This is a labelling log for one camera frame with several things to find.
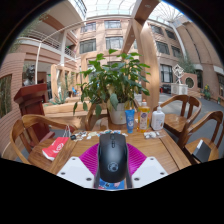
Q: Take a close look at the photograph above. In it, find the yellow liquid bottle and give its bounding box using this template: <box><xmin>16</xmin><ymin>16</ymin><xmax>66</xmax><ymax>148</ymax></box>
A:
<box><xmin>137</xmin><ymin>99</ymin><xmax>151</xmax><ymax>134</ymax></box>

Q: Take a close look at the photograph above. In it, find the blue tube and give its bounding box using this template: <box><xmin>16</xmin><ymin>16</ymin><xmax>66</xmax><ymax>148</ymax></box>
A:
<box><xmin>124</xmin><ymin>108</ymin><xmax>136</xmax><ymax>134</ymax></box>

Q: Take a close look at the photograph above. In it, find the wooden armchair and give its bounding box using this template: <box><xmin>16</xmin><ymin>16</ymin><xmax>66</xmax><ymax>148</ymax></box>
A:
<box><xmin>84</xmin><ymin>103</ymin><xmax>111</xmax><ymax>132</ymax></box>
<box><xmin>152</xmin><ymin>94</ymin><xmax>203</xmax><ymax>138</ymax></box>
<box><xmin>177</xmin><ymin>110</ymin><xmax>224</xmax><ymax>164</ymax></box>
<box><xmin>9</xmin><ymin>114</ymin><xmax>79</xmax><ymax>174</ymax></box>

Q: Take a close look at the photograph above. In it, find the black box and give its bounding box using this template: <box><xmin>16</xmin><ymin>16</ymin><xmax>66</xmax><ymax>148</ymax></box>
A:
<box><xmin>192</xmin><ymin>139</ymin><xmax>212</xmax><ymax>163</ymax></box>

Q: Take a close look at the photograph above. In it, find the red-brown wooden pedestal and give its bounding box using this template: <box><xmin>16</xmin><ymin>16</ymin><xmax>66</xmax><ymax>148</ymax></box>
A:
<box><xmin>13</xmin><ymin>83</ymin><xmax>56</xmax><ymax>148</ymax></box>

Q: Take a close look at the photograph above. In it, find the small clear plastic packet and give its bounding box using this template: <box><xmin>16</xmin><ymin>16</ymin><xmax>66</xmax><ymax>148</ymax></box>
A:
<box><xmin>143</xmin><ymin>130</ymin><xmax>166</xmax><ymax>139</ymax></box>

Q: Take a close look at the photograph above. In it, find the white geometric sculpture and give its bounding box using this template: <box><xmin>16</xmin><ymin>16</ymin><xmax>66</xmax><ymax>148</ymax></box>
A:
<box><xmin>172</xmin><ymin>63</ymin><xmax>185</xmax><ymax>84</ymax></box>

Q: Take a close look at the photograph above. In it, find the dark bust statue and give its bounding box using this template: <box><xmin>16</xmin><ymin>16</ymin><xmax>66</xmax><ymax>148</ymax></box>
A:
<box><xmin>23</xmin><ymin>64</ymin><xmax>37</xmax><ymax>87</ymax></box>

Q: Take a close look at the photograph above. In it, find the red and white bag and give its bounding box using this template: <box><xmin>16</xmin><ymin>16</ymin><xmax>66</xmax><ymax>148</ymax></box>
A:
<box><xmin>41</xmin><ymin>125</ymin><xmax>73</xmax><ymax>162</ymax></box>

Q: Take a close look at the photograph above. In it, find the green plant in white pot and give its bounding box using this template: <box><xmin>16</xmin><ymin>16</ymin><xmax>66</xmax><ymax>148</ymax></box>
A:
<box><xmin>72</xmin><ymin>48</ymin><xmax>152</xmax><ymax>125</ymax></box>

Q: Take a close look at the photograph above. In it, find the white pump bottle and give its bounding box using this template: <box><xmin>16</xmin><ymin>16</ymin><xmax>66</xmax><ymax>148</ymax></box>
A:
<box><xmin>150</xmin><ymin>103</ymin><xmax>166</xmax><ymax>131</ymax></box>

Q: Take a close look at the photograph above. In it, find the black computer mouse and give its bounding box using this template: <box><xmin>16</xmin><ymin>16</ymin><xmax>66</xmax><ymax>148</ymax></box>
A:
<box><xmin>97</xmin><ymin>132</ymin><xmax>130</xmax><ymax>184</ymax></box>

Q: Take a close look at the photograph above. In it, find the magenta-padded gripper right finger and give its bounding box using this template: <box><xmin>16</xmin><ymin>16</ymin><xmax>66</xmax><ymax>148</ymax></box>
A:
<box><xmin>125</xmin><ymin>143</ymin><xmax>169</xmax><ymax>190</ymax></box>

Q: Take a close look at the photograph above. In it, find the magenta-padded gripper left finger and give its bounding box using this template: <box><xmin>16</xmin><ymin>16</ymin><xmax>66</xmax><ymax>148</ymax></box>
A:
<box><xmin>56</xmin><ymin>143</ymin><xmax>100</xmax><ymax>190</ymax></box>

